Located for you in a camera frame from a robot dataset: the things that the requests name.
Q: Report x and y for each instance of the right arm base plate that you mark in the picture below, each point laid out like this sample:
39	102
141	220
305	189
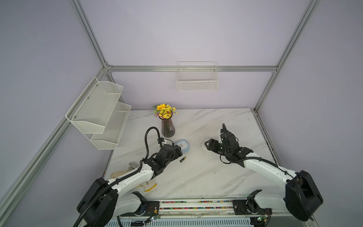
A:
241	207

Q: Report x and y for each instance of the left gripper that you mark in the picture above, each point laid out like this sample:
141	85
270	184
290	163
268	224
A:
177	150

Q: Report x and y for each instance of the blue alarm clock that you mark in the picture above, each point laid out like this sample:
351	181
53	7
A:
184	145

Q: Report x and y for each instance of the dark glass vase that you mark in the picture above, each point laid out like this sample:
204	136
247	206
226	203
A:
168	129

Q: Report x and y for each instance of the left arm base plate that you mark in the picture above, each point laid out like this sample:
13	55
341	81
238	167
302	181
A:
147	208

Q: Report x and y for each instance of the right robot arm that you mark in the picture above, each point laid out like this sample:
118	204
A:
300	196

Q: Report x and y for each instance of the upper white mesh shelf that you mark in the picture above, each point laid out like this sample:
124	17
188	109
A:
92	110

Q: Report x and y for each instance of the lower white mesh shelf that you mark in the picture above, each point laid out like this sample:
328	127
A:
111	136

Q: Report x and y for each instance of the white mesh shelf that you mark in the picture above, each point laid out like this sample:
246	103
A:
92	110
111	136

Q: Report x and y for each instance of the yellow flower bouquet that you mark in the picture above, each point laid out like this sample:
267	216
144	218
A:
164	111

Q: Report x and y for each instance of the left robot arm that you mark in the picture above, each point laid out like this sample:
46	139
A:
103	200

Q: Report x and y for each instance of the white wire wall basket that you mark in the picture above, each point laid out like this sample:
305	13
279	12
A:
197	76

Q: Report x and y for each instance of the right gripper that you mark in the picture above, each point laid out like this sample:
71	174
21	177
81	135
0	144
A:
212	144

